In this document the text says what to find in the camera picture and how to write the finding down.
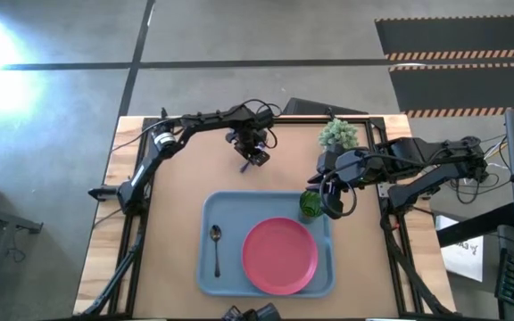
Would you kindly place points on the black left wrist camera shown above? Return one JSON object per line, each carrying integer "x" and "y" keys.
{"x": 259, "y": 158}

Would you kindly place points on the black flat panel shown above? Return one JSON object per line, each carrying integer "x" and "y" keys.
{"x": 310, "y": 107}

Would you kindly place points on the blue-grey plastic tray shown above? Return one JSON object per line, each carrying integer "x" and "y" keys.
{"x": 230, "y": 214}

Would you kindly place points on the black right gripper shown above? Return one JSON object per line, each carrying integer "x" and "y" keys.
{"x": 346, "y": 169}

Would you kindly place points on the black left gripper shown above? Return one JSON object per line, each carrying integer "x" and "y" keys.
{"x": 248, "y": 140}

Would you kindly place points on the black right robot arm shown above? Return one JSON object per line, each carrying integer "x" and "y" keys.
{"x": 417, "y": 151}

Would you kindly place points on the pink round plate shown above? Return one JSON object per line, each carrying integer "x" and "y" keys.
{"x": 279, "y": 256}

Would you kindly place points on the green faceted glass cup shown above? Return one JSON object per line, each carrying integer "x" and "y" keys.
{"x": 310, "y": 204}

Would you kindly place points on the black hazard-striped floor mat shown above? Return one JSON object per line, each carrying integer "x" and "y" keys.
{"x": 453, "y": 35}
{"x": 462, "y": 89}

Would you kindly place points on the dark metal spoon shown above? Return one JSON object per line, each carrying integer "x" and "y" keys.
{"x": 215, "y": 232}

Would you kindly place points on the black handheld device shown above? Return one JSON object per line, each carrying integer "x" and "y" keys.
{"x": 257, "y": 313}

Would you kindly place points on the black beam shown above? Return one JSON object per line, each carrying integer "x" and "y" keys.
{"x": 475, "y": 225}

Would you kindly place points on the small green potted plant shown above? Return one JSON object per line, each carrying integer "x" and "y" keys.
{"x": 338, "y": 134}

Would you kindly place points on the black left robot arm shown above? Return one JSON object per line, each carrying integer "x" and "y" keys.
{"x": 203, "y": 119}

